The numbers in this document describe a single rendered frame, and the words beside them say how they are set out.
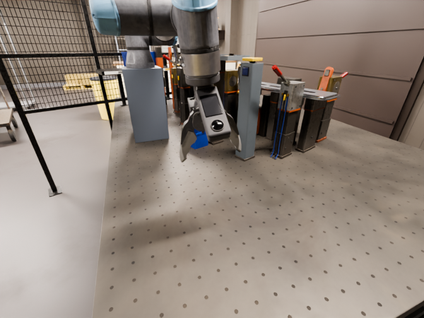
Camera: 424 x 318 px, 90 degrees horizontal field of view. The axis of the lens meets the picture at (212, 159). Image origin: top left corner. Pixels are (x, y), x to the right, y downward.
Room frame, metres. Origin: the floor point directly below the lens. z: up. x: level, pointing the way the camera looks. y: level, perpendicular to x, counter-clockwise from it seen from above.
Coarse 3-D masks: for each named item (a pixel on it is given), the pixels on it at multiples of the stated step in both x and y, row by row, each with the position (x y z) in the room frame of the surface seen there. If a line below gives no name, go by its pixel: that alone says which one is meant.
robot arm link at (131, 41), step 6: (126, 36) 1.22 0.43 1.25; (132, 36) 1.20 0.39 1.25; (138, 36) 1.21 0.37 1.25; (144, 36) 1.22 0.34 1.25; (150, 36) 1.23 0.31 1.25; (126, 42) 1.22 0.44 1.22; (132, 42) 1.21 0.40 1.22; (138, 42) 1.21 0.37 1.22; (144, 42) 1.23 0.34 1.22; (150, 42) 1.24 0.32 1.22
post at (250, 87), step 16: (240, 64) 0.97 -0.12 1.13; (256, 64) 0.93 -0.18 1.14; (240, 80) 0.96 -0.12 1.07; (256, 80) 0.93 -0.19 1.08; (240, 96) 0.96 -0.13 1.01; (256, 96) 0.94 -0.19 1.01; (240, 112) 0.95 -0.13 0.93; (256, 112) 0.95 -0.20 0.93; (240, 128) 0.95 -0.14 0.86; (256, 128) 0.95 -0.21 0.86
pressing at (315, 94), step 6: (264, 84) 1.34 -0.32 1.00; (270, 84) 1.34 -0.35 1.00; (276, 84) 1.34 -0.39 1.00; (270, 90) 1.17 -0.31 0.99; (276, 90) 1.14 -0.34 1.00; (306, 90) 1.13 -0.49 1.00; (312, 90) 1.13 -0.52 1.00; (318, 90) 1.13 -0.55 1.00; (306, 96) 1.01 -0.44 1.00; (312, 96) 0.98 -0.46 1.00; (318, 96) 0.97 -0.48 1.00; (324, 96) 0.99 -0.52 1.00; (330, 96) 1.00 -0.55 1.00; (336, 96) 1.01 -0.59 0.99
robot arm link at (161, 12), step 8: (152, 0) 0.49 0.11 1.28; (160, 0) 0.50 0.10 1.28; (168, 0) 0.50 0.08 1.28; (152, 8) 0.49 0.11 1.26; (160, 8) 0.49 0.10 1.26; (168, 8) 0.50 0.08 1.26; (152, 16) 0.49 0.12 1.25; (160, 16) 0.49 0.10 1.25; (168, 16) 0.50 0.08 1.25; (160, 24) 0.50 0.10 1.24; (168, 24) 0.50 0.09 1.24; (160, 32) 0.51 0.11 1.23; (168, 32) 0.51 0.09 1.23; (176, 32) 0.51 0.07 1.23
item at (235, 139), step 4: (232, 128) 0.46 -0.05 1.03; (232, 132) 0.46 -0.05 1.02; (232, 136) 0.46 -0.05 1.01; (236, 136) 0.47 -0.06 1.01; (232, 140) 0.47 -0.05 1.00; (236, 140) 0.47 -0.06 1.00; (236, 144) 0.47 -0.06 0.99; (240, 144) 0.48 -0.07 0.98; (236, 148) 0.47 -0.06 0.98; (240, 148) 0.48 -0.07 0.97
